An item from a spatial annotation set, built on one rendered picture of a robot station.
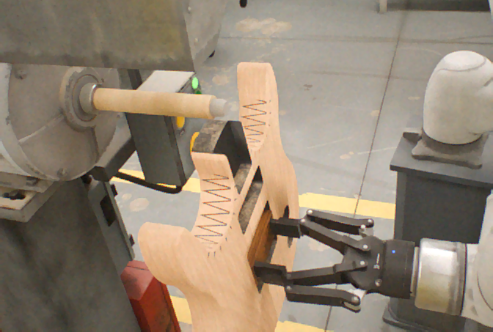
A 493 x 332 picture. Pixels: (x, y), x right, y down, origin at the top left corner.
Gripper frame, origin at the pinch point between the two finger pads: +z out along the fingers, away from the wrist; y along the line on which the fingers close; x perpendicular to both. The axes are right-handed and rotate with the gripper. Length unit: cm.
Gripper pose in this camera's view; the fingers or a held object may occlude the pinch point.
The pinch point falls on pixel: (265, 247)
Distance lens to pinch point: 74.8
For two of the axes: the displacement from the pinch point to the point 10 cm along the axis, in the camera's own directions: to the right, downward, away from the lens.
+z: -9.4, -0.9, 3.4
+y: 3.0, -7.0, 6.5
